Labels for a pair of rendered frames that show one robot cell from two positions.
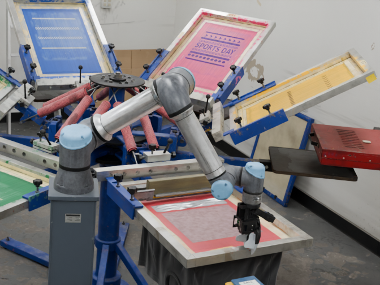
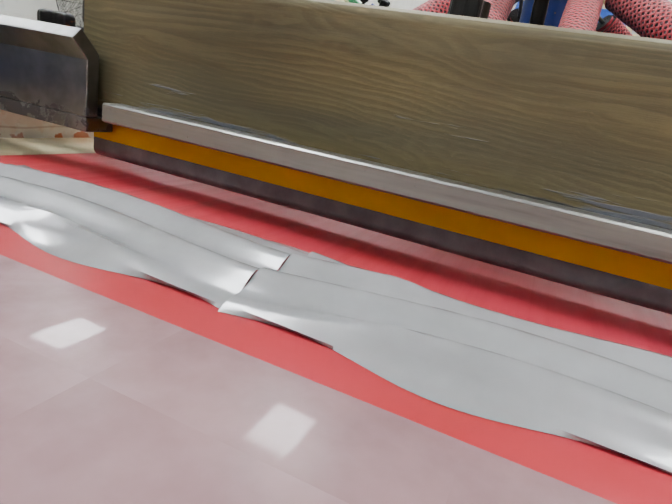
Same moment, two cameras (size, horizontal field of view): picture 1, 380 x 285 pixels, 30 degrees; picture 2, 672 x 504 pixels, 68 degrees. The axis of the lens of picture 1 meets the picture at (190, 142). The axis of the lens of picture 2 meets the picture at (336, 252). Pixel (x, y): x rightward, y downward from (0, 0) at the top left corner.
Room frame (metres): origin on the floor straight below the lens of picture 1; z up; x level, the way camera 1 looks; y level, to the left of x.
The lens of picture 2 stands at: (2.86, -0.16, 1.03)
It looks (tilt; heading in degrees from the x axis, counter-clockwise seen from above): 18 degrees down; 50
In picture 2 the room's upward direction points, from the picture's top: 10 degrees clockwise
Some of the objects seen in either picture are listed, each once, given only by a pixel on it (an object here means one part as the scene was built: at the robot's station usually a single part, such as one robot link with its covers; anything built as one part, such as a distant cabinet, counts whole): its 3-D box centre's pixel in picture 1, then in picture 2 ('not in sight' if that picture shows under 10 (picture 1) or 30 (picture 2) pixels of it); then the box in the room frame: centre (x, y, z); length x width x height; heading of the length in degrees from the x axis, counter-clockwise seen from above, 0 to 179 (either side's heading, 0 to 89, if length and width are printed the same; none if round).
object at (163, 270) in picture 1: (168, 265); not in sight; (2.69, 0.04, 0.79); 0.46 x 0.09 x 0.33; 29
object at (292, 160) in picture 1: (232, 160); not in sight; (3.74, -0.25, 0.91); 1.34 x 0.40 x 0.08; 89
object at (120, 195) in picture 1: (124, 198); not in sight; (2.90, 0.27, 0.98); 0.30 x 0.05 x 0.07; 29
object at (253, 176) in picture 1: (253, 177); not in sight; (2.50, -0.25, 1.30); 0.09 x 0.08 x 0.11; 81
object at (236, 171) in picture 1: (227, 176); not in sight; (2.50, -0.15, 1.29); 0.11 x 0.11 x 0.08; 81
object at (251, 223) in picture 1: (247, 216); not in sight; (2.49, -0.25, 1.14); 0.09 x 0.08 x 0.12; 119
